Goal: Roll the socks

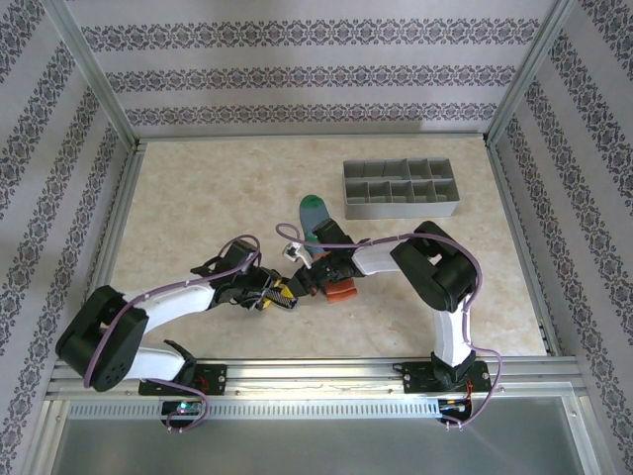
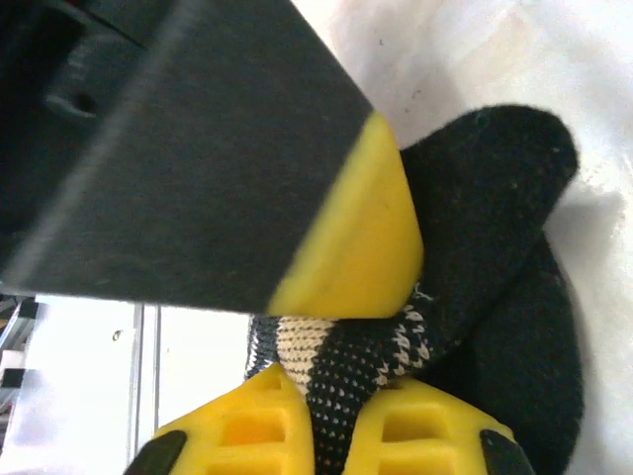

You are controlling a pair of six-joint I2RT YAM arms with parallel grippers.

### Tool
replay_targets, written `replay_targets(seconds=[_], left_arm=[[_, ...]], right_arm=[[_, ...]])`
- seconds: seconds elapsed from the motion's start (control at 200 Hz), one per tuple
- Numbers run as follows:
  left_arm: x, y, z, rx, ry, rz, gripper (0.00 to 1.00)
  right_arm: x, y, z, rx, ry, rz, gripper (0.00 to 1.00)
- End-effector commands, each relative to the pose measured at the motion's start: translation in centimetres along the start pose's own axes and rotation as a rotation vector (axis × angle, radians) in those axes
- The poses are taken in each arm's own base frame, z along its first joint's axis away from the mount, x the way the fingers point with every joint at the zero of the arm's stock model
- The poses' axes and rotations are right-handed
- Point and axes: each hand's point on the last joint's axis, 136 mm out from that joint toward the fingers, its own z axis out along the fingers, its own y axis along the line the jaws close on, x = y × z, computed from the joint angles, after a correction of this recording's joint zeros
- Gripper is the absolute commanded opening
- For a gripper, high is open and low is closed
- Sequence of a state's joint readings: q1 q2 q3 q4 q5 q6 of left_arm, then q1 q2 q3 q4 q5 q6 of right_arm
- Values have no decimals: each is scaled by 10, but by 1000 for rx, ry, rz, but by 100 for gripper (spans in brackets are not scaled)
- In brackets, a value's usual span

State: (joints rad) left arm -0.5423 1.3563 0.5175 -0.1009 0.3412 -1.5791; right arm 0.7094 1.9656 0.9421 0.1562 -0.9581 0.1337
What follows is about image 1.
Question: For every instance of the black white striped sock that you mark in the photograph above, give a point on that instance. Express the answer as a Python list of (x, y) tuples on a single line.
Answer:
[(283, 298)]

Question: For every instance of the grey green orange sock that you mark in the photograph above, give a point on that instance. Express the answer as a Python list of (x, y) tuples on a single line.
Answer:
[(314, 213)]

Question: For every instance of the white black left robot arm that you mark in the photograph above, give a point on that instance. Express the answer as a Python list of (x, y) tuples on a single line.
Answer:
[(173, 302)]

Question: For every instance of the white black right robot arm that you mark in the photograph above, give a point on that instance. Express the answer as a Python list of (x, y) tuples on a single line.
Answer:
[(376, 259)]

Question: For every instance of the grey divided organizer box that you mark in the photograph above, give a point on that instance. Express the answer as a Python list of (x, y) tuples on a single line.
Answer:
[(395, 210)]

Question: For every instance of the controller board with green light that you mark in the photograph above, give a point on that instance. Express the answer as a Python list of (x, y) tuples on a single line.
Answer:
[(183, 408)]

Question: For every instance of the grey metal panel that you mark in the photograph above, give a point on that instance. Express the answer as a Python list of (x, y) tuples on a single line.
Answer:
[(316, 445)]

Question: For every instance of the aluminium mounting rail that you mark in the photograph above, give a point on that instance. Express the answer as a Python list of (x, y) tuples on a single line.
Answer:
[(321, 376)]

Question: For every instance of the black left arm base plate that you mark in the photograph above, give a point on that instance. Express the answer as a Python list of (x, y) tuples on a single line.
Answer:
[(215, 378)]

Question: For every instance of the aluminium frame crossbar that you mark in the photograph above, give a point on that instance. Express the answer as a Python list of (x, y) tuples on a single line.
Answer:
[(311, 136)]

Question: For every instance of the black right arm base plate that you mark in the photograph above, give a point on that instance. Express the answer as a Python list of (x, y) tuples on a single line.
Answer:
[(413, 378)]

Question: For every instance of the aluminium frame side rail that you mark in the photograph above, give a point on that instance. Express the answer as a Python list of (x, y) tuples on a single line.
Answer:
[(523, 247), (116, 218)]

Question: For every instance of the aluminium frame post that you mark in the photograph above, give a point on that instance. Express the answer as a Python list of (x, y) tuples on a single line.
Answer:
[(100, 79), (530, 69)]

